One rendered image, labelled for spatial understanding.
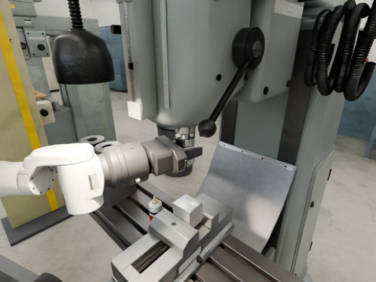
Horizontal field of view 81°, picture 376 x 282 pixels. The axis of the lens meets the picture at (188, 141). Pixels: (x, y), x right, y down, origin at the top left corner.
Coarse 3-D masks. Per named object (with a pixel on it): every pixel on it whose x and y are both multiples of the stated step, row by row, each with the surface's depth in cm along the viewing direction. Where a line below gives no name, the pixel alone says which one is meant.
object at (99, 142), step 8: (88, 136) 86; (96, 136) 86; (96, 144) 80; (104, 144) 79; (112, 144) 79; (96, 152) 75; (136, 184) 85; (104, 192) 78; (112, 192) 77; (120, 192) 80; (128, 192) 83; (104, 200) 80; (112, 200) 78; (120, 200) 81
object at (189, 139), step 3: (177, 135) 51; (192, 135) 51; (177, 138) 50; (180, 138) 50; (183, 138) 50; (186, 138) 50; (189, 138) 50; (192, 138) 50; (177, 141) 50; (180, 141) 50; (183, 141) 49; (186, 141) 49; (189, 141) 50; (192, 141) 50
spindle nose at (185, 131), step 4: (176, 128) 49; (180, 128) 48; (184, 128) 48; (188, 128) 48; (192, 128) 49; (176, 132) 49; (180, 132) 49; (184, 132) 48; (188, 132) 49; (192, 132) 49
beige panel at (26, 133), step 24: (0, 0) 144; (0, 24) 147; (0, 48) 150; (0, 72) 154; (24, 72) 164; (0, 96) 157; (24, 96) 167; (0, 120) 161; (24, 120) 171; (0, 144) 165; (24, 144) 176; (48, 192) 200; (24, 216) 191; (48, 216) 201; (72, 216) 205; (24, 240) 180
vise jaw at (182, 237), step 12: (156, 216) 59; (168, 216) 59; (156, 228) 57; (168, 228) 55; (180, 228) 55; (192, 228) 55; (168, 240) 54; (180, 240) 52; (192, 240) 53; (180, 252) 52
